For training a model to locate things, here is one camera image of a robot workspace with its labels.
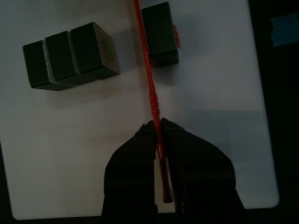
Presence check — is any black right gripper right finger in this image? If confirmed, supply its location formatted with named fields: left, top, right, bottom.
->
left=160, top=117, right=248, bottom=224

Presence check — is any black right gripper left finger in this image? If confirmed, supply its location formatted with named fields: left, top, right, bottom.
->
left=100, top=120, right=160, bottom=224

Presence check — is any red plastic toy knife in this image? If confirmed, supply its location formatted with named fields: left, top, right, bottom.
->
left=134, top=0, right=174, bottom=204

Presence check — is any black toy sushi piece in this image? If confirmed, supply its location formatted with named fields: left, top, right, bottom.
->
left=70, top=21, right=122, bottom=81
left=22, top=39, right=72, bottom=92
left=43, top=30, right=99, bottom=87
left=140, top=1, right=183, bottom=68

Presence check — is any white cutting board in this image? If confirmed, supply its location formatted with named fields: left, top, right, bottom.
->
left=0, top=0, right=281, bottom=221

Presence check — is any blue tape patch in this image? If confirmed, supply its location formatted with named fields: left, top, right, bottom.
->
left=271, top=12, right=299, bottom=48

